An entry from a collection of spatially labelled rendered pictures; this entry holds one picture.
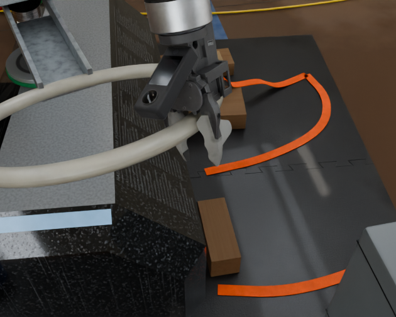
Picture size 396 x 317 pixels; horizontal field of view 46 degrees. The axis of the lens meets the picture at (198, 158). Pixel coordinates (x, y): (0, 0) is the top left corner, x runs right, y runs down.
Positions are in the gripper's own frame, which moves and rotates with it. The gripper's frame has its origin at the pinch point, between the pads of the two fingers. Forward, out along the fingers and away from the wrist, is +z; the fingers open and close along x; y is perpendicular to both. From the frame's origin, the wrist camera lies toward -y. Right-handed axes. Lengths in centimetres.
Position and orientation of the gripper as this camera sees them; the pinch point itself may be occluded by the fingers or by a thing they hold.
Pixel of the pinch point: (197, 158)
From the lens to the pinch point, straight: 74.8
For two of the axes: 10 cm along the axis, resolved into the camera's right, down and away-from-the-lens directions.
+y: 5.6, -4.6, 6.9
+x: -8.1, -1.3, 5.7
